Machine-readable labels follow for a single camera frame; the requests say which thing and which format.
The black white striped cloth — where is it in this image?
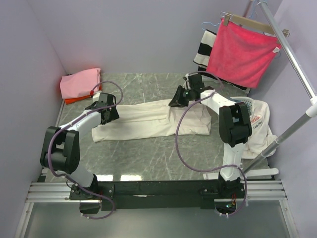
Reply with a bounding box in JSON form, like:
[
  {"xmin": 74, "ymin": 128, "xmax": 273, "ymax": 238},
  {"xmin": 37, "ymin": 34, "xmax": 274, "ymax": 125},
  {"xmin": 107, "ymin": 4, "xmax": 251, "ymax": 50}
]
[{"xmin": 193, "ymin": 29, "xmax": 251, "ymax": 94}]

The white laundry basket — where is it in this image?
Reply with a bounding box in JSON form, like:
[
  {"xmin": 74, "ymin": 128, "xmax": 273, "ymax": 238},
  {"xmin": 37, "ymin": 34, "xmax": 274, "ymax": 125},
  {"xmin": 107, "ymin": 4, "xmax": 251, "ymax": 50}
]
[{"xmin": 231, "ymin": 97, "xmax": 254, "ymax": 116}]

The folded orange t-shirt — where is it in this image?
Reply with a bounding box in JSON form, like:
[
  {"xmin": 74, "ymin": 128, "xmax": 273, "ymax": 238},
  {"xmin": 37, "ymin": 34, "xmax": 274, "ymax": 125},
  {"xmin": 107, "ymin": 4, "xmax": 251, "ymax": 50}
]
[{"xmin": 60, "ymin": 82, "xmax": 94, "ymax": 105}]

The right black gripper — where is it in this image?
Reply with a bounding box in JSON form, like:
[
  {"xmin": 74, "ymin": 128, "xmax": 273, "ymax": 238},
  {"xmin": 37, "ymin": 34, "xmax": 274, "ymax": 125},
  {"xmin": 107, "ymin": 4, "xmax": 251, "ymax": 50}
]
[{"xmin": 168, "ymin": 86, "xmax": 194, "ymax": 109}]

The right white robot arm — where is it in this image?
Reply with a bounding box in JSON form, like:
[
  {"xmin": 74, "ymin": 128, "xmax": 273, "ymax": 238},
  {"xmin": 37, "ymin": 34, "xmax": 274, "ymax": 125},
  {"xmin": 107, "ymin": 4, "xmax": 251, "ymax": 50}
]
[{"xmin": 168, "ymin": 73, "xmax": 252, "ymax": 198}]

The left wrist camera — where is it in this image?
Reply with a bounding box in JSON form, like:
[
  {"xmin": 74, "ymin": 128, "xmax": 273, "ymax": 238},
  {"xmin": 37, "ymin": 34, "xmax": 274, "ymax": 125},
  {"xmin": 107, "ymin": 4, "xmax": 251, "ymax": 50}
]
[{"xmin": 91, "ymin": 91, "xmax": 101, "ymax": 102}]

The wooden clip hanger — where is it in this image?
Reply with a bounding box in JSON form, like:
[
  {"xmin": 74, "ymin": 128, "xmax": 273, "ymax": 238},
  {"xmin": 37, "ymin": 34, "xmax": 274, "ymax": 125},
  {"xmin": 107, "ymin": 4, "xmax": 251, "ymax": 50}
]
[{"xmin": 221, "ymin": 12, "xmax": 276, "ymax": 36}]

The folded pink t-shirt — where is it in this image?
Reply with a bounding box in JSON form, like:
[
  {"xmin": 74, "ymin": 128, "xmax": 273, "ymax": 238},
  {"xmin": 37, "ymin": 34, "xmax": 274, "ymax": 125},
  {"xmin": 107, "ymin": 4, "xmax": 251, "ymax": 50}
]
[{"xmin": 60, "ymin": 68, "xmax": 101, "ymax": 99}]

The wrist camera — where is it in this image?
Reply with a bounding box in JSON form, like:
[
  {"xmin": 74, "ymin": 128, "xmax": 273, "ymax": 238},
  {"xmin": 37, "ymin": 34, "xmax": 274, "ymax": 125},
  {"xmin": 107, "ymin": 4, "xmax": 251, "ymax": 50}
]
[
  {"xmin": 182, "ymin": 73, "xmax": 191, "ymax": 90},
  {"xmin": 91, "ymin": 91, "xmax": 101, "ymax": 102}
]

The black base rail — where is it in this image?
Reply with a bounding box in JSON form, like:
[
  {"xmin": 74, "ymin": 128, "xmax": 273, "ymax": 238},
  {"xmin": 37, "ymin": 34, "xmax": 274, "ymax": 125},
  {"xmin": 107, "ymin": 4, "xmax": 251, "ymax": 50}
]
[{"xmin": 69, "ymin": 180, "xmax": 247, "ymax": 215}]

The red hanging towel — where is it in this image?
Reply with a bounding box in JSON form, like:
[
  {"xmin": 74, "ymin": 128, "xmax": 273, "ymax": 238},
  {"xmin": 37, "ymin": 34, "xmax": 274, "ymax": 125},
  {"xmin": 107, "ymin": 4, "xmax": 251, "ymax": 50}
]
[{"xmin": 207, "ymin": 18, "xmax": 281, "ymax": 89}]

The silver clothes rack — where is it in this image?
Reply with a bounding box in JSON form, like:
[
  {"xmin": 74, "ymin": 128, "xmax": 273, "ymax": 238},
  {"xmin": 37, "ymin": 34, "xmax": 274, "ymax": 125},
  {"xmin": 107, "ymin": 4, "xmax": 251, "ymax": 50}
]
[{"xmin": 189, "ymin": 0, "xmax": 317, "ymax": 180}]

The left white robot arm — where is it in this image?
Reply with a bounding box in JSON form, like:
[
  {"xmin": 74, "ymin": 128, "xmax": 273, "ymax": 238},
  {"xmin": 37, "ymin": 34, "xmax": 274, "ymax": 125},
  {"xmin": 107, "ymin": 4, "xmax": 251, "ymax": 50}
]
[{"xmin": 40, "ymin": 92, "xmax": 119, "ymax": 199}]

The white coca-cola t-shirt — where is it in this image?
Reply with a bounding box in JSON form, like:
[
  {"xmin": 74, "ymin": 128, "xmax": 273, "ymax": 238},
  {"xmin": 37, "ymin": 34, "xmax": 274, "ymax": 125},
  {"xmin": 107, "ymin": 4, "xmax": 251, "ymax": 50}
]
[{"xmin": 242, "ymin": 99, "xmax": 277, "ymax": 159}]

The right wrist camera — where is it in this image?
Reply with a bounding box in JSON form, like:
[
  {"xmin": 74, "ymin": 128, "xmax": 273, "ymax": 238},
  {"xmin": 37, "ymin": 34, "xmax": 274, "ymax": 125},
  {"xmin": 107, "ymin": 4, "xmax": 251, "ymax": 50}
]
[{"xmin": 182, "ymin": 73, "xmax": 191, "ymax": 90}]

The cream white t-shirt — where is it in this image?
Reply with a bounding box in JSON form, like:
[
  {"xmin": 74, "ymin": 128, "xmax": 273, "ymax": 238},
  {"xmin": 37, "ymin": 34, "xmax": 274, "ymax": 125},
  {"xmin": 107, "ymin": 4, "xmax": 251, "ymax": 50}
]
[{"xmin": 92, "ymin": 99, "xmax": 212, "ymax": 142}]

